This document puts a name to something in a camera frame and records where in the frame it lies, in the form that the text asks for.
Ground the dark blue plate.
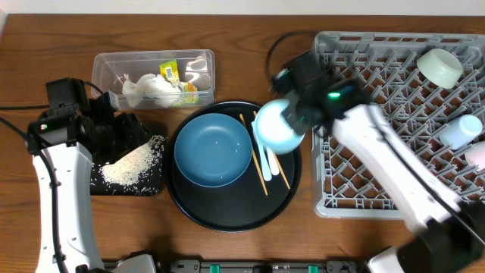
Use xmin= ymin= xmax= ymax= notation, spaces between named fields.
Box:
xmin=174 ymin=113 xmax=252 ymax=188

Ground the white napkin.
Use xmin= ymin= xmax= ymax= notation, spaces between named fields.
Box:
xmin=137 ymin=74 xmax=182 ymax=108
xmin=122 ymin=74 xmax=144 ymax=108

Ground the light blue small bowl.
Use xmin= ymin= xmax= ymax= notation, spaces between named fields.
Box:
xmin=252 ymin=99 xmax=305 ymax=155

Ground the black rectangular tray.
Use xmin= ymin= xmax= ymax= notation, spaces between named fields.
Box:
xmin=89 ymin=130 xmax=167 ymax=197

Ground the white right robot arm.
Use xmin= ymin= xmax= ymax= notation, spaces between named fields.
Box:
xmin=281 ymin=80 xmax=484 ymax=272

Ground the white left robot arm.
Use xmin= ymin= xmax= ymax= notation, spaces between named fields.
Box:
xmin=27 ymin=91 xmax=151 ymax=272

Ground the yellow snack wrapper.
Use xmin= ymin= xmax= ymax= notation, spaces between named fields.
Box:
xmin=159 ymin=59 xmax=199 ymax=103

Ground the clear plastic waste bin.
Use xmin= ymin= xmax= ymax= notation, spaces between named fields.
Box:
xmin=92 ymin=49 xmax=215 ymax=110

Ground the pink cup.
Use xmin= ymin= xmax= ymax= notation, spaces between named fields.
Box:
xmin=465 ymin=141 xmax=485 ymax=171

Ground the teal green bowl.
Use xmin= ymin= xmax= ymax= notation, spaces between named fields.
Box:
xmin=417 ymin=49 xmax=464 ymax=89

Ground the light blue cup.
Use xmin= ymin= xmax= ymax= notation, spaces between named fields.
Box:
xmin=439 ymin=115 xmax=483 ymax=149

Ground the round black serving tray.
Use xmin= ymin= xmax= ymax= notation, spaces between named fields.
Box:
xmin=164 ymin=101 xmax=302 ymax=232

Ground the grey dishwasher rack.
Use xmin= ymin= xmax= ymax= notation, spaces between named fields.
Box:
xmin=311 ymin=31 xmax=484 ymax=219

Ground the black rail with green clips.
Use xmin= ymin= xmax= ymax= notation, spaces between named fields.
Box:
xmin=155 ymin=259 xmax=368 ymax=273

